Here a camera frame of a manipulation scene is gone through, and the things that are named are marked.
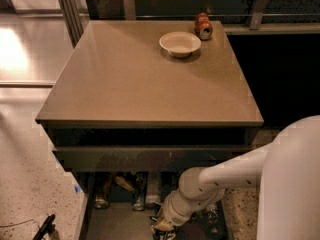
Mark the brown snack bag in drawer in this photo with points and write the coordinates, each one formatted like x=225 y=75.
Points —
x=124 y=183

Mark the closed dark top drawer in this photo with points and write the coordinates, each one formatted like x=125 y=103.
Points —
x=143 y=158

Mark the brown bottle in drawer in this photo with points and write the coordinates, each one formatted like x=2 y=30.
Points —
x=102 y=190

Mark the blue tape piece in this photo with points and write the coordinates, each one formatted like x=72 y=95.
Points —
x=77 y=188

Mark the dark can in drawer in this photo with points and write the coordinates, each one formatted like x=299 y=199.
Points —
x=139 y=193

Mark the grey drawer cabinet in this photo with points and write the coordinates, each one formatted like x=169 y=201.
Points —
x=121 y=88

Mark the blue chip bag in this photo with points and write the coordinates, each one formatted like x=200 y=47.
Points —
x=160 y=235

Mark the clear plastic bottle in drawer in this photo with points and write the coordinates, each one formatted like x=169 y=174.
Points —
x=212 y=219

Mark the open middle drawer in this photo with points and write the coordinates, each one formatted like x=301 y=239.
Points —
x=119 y=222

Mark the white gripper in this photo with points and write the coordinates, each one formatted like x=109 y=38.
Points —
x=171 y=215

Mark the black tool on floor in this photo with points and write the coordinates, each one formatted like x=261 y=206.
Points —
x=47 y=227

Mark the white bowl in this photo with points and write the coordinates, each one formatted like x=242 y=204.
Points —
x=180 y=44

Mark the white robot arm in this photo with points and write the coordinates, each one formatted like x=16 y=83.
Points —
x=287 y=171

